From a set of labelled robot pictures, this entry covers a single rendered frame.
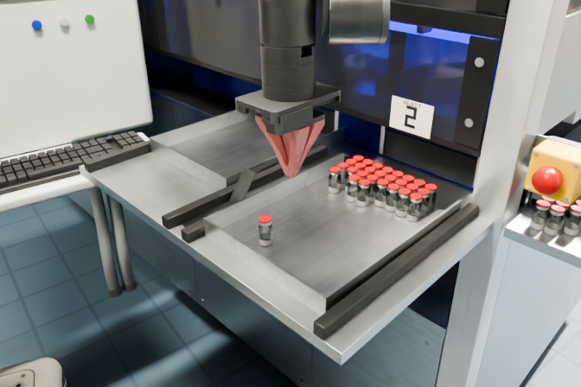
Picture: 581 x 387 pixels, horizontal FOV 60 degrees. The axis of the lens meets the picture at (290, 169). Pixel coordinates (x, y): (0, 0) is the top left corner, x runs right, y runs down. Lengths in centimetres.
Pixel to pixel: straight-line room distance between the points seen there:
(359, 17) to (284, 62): 8
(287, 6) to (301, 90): 8
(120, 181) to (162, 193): 10
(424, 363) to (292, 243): 50
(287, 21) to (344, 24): 5
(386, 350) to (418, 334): 12
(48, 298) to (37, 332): 18
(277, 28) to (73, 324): 172
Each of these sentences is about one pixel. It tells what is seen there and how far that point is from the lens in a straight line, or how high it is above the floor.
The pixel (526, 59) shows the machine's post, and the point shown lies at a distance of 82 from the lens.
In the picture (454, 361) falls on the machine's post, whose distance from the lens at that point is 114.
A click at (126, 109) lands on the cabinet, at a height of 86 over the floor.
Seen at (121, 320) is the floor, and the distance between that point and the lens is 204.
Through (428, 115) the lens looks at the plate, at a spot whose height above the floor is 103.
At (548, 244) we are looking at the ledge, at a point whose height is 88.
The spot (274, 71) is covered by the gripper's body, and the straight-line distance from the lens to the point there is 51.
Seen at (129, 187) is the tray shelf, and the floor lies 88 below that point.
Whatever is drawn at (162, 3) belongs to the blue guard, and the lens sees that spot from 145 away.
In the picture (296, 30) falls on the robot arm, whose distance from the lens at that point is 50.
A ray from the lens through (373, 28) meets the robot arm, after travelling 51.
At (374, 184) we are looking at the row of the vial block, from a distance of 90.
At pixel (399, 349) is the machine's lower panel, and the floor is 48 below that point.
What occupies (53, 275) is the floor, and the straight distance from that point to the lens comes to 234.
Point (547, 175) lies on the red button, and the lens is 81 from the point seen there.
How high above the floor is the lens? 135
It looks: 27 degrees down
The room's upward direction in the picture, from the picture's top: straight up
